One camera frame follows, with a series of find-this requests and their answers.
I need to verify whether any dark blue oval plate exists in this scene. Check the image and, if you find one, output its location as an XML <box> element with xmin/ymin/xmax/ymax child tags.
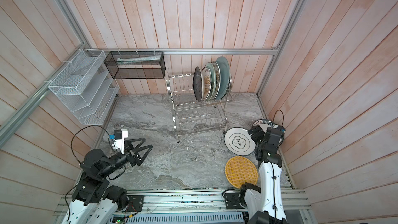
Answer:
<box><xmin>192</xmin><ymin>66</ymin><xmax>203</xmax><ymax>102</ymax></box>

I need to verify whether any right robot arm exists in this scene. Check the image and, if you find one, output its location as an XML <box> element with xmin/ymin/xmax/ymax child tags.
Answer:
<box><xmin>239</xmin><ymin>125</ymin><xmax>287</xmax><ymax>224</ymax></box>

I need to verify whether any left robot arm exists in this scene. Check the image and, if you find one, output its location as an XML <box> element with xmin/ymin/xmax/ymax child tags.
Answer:
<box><xmin>62</xmin><ymin>138</ymin><xmax>153</xmax><ymax>224</ymax></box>

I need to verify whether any mint plate with flower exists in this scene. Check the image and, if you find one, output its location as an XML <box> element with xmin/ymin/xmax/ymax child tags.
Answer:
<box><xmin>206</xmin><ymin>62</ymin><xmax>216</xmax><ymax>101</ymax></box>

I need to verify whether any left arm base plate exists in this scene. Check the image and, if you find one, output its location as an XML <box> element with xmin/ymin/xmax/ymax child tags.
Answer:
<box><xmin>126</xmin><ymin>195</ymin><xmax>145</xmax><ymax>212</ymax></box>

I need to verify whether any grey-green plate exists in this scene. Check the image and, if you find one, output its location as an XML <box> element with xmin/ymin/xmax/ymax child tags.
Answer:
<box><xmin>216</xmin><ymin>57</ymin><xmax>230</xmax><ymax>100</ymax></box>

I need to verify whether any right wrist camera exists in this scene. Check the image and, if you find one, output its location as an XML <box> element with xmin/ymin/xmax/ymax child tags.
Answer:
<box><xmin>276</xmin><ymin>125</ymin><xmax>286</xmax><ymax>133</ymax></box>

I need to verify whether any chrome dish rack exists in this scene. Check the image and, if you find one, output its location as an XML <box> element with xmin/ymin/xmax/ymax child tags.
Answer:
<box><xmin>166</xmin><ymin>74</ymin><xmax>232</xmax><ymax>142</ymax></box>

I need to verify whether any white wire shelf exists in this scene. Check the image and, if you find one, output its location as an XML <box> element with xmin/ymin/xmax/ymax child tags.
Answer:
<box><xmin>49</xmin><ymin>49</ymin><xmax>119</xmax><ymax>125</ymax></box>

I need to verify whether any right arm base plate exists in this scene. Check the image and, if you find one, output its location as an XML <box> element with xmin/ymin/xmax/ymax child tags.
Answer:
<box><xmin>222</xmin><ymin>191</ymin><xmax>245</xmax><ymax>210</ymax></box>

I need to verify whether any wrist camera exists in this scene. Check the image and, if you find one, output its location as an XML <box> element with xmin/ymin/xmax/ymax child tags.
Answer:
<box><xmin>276</xmin><ymin>125</ymin><xmax>286</xmax><ymax>133</ymax></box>
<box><xmin>109</xmin><ymin>129</ymin><xmax>128</xmax><ymax>154</ymax></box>

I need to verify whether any orange sunburst plate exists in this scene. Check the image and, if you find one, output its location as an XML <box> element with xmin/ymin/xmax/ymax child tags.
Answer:
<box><xmin>202</xmin><ymin>67</ymin><xmax>212</xmax><ymax>101</ymax></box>
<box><xmin>211</xmin><ymin>61</ymin><xmax>220</xmax><ymax>100</ymax></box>

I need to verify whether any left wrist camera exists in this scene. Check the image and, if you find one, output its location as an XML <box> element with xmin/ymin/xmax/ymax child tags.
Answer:
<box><xmin>109</xmin><ymin>129</ymin><xmax>128</xmax><ymax>154</ymax></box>

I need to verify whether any white plate black outline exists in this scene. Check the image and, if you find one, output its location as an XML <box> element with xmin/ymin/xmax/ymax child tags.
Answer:
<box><xmin>224</xmin><ymin>127</ymin><xmax>256</xmax><ymax>156</ymax></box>

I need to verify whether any aluminium frame rail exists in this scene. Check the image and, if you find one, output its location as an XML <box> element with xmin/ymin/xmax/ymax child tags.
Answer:
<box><xmin>100</xmin><ymin>48</ymin><xmax>279</xmax><ymax>55</ymax></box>

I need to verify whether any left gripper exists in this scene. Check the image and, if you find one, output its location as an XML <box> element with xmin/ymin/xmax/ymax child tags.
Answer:
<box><xmin>99</xmin><ymin>137</ymin><xmax>153</xmax><ymax>177</ymax></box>

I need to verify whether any yellow woven plate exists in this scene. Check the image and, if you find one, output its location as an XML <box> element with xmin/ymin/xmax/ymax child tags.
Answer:
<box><xmin>224</xmin><ymin>156</ymin><xmax>259</xmax><ymax>188</ymax></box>

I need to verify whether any white plate dark lettered rim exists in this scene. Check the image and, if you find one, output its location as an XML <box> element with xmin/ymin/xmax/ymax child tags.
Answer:
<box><xmin>250</xmin><ymin>119</ymin><xmax>278</xmax><ymax>133</ymax></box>

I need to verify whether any black mesh basket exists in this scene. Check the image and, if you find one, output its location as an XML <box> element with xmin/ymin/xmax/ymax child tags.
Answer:
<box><xmin>104</xmin><ymin>51</ymin><xmax>166</xmax><ymax>79</ymax></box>

